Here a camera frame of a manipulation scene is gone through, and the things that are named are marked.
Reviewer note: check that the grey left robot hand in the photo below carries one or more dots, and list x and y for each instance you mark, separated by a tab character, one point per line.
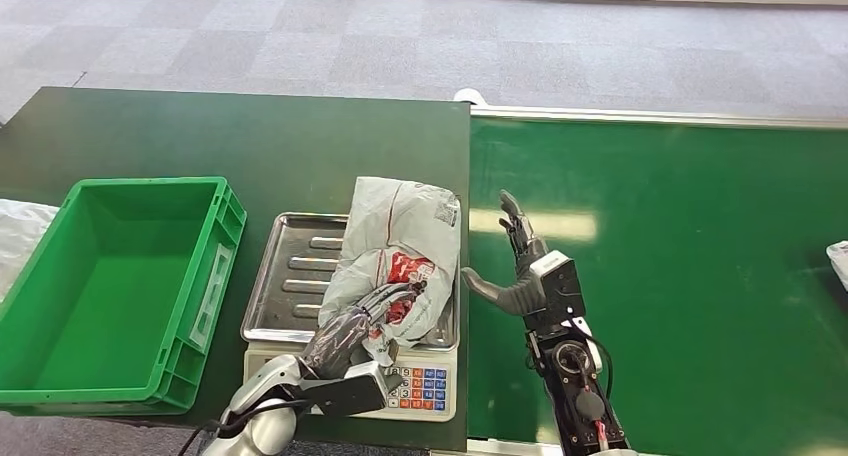
344	337

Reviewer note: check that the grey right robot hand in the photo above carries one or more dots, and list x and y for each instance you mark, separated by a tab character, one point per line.
523	294

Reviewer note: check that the white mailer bag red print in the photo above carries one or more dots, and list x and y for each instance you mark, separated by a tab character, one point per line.
397	228

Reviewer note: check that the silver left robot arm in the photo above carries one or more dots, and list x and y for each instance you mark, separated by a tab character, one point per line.
265	433

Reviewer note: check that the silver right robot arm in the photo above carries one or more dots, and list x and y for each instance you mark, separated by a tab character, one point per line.
576	400

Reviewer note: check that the green conveyor belt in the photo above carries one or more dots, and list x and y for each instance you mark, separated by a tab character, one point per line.
696	208

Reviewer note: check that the white round conveyor cap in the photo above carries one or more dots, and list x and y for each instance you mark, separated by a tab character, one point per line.
469	96

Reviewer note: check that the white electronic scale steel tray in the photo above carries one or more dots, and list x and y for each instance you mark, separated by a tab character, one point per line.
291	287

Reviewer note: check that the green plastic crate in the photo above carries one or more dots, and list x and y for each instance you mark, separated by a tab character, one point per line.
112	294

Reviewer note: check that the large white mailer bag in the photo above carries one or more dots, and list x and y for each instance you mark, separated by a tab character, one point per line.
840	264

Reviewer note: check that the white plastic bag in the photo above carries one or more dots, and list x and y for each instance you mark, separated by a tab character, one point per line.
20	234

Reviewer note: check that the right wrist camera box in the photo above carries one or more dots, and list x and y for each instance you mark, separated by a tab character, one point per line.
560	287

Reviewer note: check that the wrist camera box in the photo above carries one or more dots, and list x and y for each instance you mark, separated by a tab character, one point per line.
560	287
351	393

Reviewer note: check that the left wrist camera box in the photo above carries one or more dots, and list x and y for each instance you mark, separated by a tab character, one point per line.
351	393

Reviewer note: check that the silver conveyor side rail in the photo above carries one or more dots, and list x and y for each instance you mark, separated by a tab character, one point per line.
510	448
662	116

